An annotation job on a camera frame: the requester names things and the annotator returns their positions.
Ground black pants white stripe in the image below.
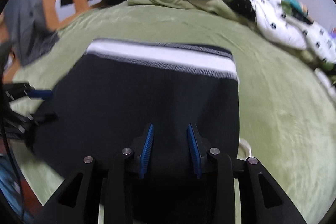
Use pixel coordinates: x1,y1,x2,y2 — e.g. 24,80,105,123
24,39,253,224

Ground grey denim jeans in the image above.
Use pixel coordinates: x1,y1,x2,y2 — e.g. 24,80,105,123
4,0,59,67

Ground green plush bed sheet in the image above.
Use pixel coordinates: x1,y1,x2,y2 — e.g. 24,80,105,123
14,1,335,223

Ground white floral quilt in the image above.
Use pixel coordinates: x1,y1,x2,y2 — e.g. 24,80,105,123
153,0,336,98

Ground teal patterned pillow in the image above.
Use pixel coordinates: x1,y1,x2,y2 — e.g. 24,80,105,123
281,0,313,25

